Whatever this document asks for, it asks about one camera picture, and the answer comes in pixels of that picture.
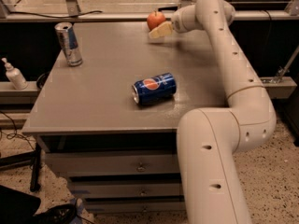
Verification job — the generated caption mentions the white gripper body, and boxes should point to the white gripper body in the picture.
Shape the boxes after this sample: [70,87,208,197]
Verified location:
[171,6,197,33]

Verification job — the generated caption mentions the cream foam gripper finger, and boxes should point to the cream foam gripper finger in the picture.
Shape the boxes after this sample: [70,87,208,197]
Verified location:
[149,21,173,39]

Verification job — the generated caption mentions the red apple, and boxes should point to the red apple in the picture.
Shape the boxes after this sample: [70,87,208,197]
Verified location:
[147,11,166,30]

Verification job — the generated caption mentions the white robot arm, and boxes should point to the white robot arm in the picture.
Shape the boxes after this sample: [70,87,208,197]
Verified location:
[149,0,277,224]

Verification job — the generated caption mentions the blue Pepsi can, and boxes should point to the blue Pepsi can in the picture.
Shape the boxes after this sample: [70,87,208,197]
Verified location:
[132,73,177,105]

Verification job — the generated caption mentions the silver blue Red Bull can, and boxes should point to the silver blue Red Bull can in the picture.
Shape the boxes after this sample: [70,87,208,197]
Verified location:
[55,22,83,66]

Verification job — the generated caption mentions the grey drawer cabinet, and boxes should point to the grey drawer cabinet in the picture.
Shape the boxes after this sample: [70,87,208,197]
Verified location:
[22,22,226,202]

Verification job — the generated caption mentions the top grey drawer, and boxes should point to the top grey drawer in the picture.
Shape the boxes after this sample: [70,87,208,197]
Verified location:
[45,150,179,176]

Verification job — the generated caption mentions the grey drawer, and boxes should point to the grey drawer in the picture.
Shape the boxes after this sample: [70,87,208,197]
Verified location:
[45,150,179,176]
[68,180,182,199]
[83,197,185,214]

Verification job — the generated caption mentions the white pump bottle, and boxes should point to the white pump bottle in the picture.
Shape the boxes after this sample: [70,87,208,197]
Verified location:
[2,58,28,90]

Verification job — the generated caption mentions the middle grey drawer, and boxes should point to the middle grey drawer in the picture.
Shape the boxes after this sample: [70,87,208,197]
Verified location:
[68,180,182,199]

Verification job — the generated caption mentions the black stand leg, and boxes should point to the black stand leg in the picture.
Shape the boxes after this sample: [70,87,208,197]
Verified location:
[0,145,41,192]

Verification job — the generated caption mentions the bottom grey drawer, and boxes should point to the bottom grey drawer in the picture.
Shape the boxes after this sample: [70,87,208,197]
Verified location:
[83,197,185,214]

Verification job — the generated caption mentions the black shoe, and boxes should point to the black shoe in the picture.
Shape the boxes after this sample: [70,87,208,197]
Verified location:
[30,203,77,224]

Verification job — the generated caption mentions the grey metal rail frame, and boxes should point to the grey metal rail frame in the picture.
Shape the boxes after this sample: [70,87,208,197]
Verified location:
[1,0,299,21]

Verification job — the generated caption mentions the black cable on rail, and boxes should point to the black cable on rail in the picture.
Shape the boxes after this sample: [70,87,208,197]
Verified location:
[8,9,104,19]

